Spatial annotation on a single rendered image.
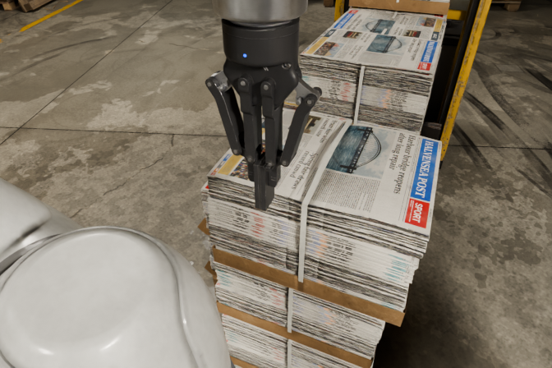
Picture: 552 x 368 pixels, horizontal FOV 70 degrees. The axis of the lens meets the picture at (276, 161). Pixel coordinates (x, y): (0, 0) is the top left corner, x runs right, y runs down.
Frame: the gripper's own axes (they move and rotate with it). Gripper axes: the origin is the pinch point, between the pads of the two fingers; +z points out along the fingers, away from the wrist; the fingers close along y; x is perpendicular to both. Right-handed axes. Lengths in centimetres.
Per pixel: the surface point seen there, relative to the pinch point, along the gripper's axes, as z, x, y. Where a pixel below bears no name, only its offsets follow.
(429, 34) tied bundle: 11, -105, -14
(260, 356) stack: 68, -12, 8
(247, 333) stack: 60, -12, 11
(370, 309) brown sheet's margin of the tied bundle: 30.7, -9.0, -15.9
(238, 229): 21.4, -9.7, 9.9
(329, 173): 10.8, -18.7, -4.1
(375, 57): 10, -75, -2
